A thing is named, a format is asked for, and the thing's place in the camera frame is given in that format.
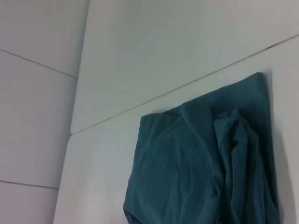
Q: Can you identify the teal t-shirt with FREE print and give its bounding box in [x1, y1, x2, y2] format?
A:
[122, 71, 281, 224]

